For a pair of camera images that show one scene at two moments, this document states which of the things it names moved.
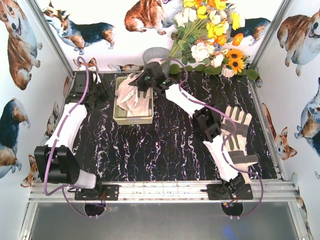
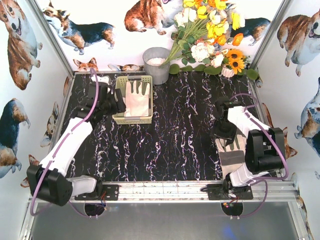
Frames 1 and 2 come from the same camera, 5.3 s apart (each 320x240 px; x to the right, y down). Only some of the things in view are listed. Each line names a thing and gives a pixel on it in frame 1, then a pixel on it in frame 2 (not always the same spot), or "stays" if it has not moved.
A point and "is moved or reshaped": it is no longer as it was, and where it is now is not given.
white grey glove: (242, 159) stays
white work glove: (127, 94) is moved or reshaped
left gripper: (100, 90) -> (119, 100)
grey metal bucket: (159, 55) stays
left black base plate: (109, 192) stays
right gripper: (139, 81) -> (225, 134)
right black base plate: (218, 192) stays
